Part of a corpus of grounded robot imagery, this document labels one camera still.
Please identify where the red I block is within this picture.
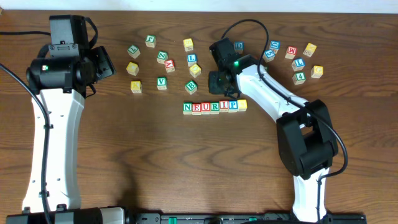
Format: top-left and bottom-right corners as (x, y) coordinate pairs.
(219, 100), (229, 113)

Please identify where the green R block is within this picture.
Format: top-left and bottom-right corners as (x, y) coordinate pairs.
(210, 102), (220, 114)

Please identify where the blue P block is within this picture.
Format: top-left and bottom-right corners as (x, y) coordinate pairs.
(228, 100), (239, 113)

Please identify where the red U block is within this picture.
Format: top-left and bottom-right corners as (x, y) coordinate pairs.
(201, 102), (211, 114)

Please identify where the yellow S block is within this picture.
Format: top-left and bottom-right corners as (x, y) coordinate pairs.
(237, 99), (248, 111)

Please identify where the red E block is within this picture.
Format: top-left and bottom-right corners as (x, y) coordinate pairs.
(192, 103), (201, 115)

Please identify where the green N block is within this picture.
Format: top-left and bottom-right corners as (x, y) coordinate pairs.
(183, 102), (193, 115)

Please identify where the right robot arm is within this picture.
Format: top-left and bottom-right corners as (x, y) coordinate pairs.
(208, 38), (338, 223)

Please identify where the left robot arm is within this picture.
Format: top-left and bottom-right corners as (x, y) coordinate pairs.
(6, 15), (131, 223)

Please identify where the yellow O block centre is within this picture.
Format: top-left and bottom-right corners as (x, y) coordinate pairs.
(190, 64), (201, 78)

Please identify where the green B block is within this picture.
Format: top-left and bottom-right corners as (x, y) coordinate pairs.
(185, 80), (198, 95)

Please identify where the green L block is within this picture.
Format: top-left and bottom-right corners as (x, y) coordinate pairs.
(127, 45), (141, 58)

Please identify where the yellow K block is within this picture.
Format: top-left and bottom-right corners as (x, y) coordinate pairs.
(130, 80), (142, 93)

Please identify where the blue L block centre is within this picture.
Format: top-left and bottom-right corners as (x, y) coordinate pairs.
(187, 54), (197, 67)

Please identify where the blue l block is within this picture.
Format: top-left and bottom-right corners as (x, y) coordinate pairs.
(187, 54), (197, 67)
(292, 58), (305, 72)

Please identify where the blue d block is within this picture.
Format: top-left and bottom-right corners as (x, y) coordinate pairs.
(269, 40), (280, 54)
(234, 42), (244, 54)

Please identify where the red A block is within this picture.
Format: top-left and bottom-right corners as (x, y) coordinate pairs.
(164, 60), (175, 73)

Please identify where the green block top left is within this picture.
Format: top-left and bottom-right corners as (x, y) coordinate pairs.
(145, 35), (156, 48)

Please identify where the blue 5 block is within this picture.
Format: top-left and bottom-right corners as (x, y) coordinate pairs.
(262, 49), (275, 63)

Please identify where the green V block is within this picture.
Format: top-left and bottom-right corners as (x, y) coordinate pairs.
(157, 77), (167, 90)

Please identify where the green Z block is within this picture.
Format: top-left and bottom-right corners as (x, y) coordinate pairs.
(156, 51), (169, 64)

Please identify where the blue D block right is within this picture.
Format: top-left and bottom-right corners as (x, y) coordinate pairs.
(269, 40), (280, 54)

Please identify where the red M block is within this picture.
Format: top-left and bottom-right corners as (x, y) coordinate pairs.
(285, 46), (297, 59)

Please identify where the green 4 block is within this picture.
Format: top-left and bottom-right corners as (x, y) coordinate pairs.
(292, 72), (306, 85)

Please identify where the blue L block right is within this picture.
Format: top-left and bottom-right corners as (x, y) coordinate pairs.
(292, 58), (305, 72)

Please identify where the yellow block top right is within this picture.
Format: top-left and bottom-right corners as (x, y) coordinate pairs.
(303, 42), (317, 57)

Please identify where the yellow G block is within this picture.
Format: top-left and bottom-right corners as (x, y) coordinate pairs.
(311, 65), (323, 78)

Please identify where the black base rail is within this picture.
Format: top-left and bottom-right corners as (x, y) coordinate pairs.
(129, 213), (367, 224)

